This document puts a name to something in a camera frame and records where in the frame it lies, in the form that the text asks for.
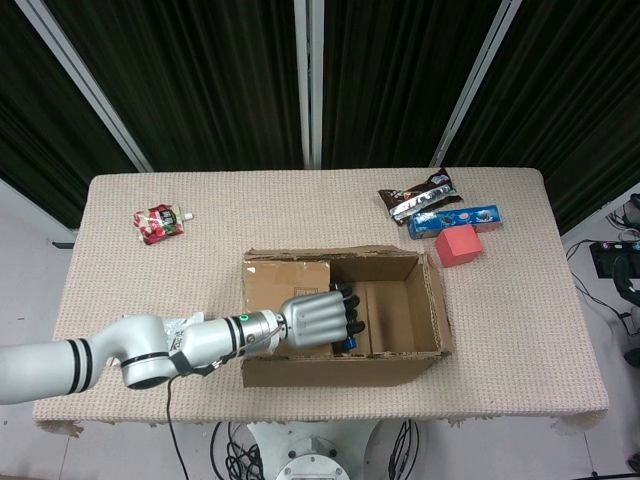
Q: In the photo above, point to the red cube block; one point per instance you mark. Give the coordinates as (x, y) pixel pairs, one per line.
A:
(457, 247)

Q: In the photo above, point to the cardboard box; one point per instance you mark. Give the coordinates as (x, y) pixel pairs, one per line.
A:
(325, 372)

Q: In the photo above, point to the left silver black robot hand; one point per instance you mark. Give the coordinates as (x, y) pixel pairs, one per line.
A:
(315, 320)

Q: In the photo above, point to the blue cookie box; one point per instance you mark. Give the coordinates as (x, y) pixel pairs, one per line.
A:
(470, 217)

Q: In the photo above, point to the black electronic device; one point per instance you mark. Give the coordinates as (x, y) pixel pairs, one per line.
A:
(602, 260)

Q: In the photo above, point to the red spouted juice pouch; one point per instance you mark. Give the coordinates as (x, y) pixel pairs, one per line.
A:
(160, 225)

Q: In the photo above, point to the black pleated curtain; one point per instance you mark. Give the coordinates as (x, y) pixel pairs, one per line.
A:
(200, 75)
(35, 125)
(400, 75)
(575, 100)

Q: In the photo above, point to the white green snack bag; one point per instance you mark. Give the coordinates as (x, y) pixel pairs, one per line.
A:
(175, 327)

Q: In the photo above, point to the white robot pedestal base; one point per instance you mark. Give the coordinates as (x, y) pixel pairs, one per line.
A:
(312, 450)

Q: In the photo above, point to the white metal frame post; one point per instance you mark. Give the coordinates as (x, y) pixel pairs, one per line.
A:
(82, 75)
(307, 80)
(475, 75)

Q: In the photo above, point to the beige waffle tablecloth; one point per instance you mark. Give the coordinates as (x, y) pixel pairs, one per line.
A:
(300, 210)

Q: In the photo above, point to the brown chocolate snack bag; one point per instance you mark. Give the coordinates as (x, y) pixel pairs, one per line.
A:
(420, 197)

